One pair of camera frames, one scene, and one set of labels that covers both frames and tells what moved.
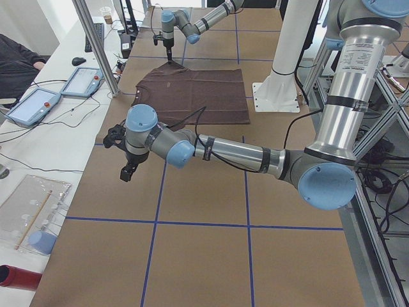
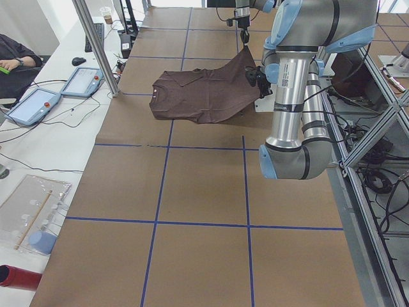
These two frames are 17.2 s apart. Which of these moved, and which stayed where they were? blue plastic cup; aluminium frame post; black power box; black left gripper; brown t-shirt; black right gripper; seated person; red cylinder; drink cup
Moved: brown t-shirt; black left gripper; black right gripper
Stayed: blue plastic cup; drink cup; aluminium frame post; seated person; red cylinder; black power box
